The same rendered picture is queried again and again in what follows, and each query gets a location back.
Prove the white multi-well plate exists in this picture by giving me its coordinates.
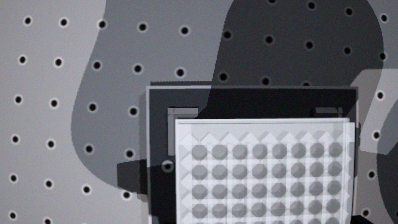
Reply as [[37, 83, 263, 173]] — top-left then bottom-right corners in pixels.
[[175, 118, 355, 224]]

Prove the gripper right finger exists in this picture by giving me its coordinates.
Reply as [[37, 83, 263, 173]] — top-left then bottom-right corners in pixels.
[[350, 215, 373, 224]]

